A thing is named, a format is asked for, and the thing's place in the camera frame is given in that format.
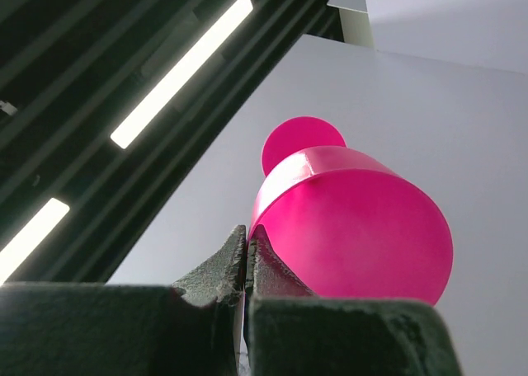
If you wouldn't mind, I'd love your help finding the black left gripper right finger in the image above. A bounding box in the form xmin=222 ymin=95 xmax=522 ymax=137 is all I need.
xmin=245 ymin=224 xmax=315 ymax=300

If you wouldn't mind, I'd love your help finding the pink plastic wine glass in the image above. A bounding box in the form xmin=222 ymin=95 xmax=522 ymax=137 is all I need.
xmin=250 ymin=116 xmax=454 ymax=304

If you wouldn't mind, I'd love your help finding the long ceiling light bar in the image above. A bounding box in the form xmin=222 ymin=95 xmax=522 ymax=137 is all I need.
xmin=110 ymin=0 xmax=253 ymax=149

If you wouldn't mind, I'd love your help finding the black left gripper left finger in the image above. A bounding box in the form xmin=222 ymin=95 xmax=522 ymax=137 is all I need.
xmin=172 ymin=225 xmax=247 ymax=306

